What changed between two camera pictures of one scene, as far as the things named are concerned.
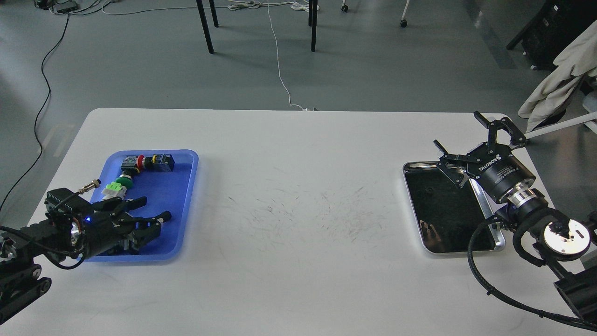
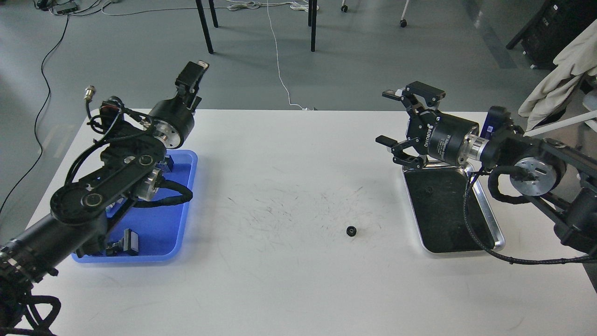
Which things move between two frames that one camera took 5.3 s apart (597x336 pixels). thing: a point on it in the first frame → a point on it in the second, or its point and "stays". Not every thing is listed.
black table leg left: x=204 y=23 stays
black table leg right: x=313 y=4 stays
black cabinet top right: x=558 y=23 stays
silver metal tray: x=447 y=215 stays
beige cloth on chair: x=577 y=64 stays
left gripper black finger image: x=117 y=206 → x=189 y=80
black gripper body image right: x=496 y=168 → x=447 y=137
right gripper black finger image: x=454 y=166 → x=400 y=155
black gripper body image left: x=98 y=233 → x=172 y=121
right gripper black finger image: x=517 y=137 → x=432 y=95
